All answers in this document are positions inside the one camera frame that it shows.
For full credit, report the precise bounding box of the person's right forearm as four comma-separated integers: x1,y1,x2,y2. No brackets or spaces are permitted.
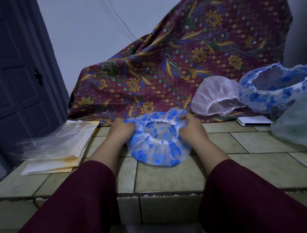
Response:
189,139,307,233

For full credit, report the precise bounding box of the white flat box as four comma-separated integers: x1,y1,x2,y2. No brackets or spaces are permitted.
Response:
236,116,273,127

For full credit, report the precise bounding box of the person's left hand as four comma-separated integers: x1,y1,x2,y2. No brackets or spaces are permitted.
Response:
106,117,136,146

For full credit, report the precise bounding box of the large blue floral shower cap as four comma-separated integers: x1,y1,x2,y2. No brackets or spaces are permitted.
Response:
238,63,307,114

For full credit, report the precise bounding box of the dark grey door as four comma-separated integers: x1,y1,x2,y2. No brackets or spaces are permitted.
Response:
0,0,70,179

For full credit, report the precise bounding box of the stack of clear plastic packets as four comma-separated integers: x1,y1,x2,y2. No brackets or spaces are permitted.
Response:
15,120,100,176

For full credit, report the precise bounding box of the person's right hand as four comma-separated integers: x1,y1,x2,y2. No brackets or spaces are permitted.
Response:
178,113,210,147

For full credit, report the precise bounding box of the maroon floral batik cloth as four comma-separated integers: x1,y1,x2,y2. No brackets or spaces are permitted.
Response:
68,0,293,127

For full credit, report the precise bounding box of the black door handle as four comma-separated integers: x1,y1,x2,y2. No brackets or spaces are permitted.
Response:
33,68,44,86

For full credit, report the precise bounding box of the person's left forearm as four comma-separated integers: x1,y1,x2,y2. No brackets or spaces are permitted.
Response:
19,139,127,233

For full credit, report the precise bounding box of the pink shower cap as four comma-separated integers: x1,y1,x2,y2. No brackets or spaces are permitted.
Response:
191,76,247,117

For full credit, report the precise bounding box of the thin black wall cable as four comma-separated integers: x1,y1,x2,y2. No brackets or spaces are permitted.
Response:
108,0,138,41

